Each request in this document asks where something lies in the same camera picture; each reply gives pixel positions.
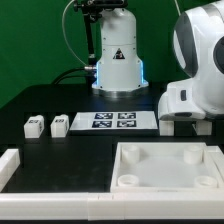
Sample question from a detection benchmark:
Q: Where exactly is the black cable on table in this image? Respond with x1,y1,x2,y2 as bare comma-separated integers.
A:
51,67,98,85

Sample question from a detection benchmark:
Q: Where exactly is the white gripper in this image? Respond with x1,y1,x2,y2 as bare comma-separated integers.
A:
158,81,212,121

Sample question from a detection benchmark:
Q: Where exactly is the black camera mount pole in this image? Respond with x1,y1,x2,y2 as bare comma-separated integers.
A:
73,0,128,72

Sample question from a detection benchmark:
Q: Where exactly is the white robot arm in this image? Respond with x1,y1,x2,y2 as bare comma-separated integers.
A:
92,0,224,121

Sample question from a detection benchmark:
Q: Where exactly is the grey cable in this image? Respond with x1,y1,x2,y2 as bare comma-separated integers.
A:
61,0,88,67

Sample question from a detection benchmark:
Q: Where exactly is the white U-shaped obstacle fence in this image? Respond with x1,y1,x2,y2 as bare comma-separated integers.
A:
0,149,224,220

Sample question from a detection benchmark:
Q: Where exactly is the white square tabletop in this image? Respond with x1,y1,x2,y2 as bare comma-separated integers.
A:
110,142,224,193

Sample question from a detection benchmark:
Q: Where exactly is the white sheet with AprilTags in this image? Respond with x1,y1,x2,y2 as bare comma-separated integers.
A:
71,111,158,131

